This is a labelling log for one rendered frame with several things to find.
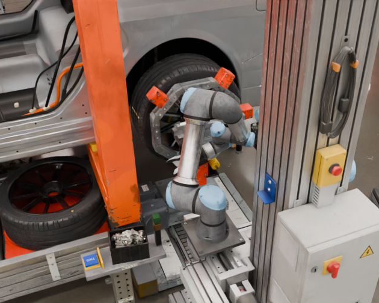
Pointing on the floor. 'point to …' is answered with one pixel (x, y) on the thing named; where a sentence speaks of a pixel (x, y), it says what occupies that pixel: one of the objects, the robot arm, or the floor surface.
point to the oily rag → (12, 165)
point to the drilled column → (123, 287)
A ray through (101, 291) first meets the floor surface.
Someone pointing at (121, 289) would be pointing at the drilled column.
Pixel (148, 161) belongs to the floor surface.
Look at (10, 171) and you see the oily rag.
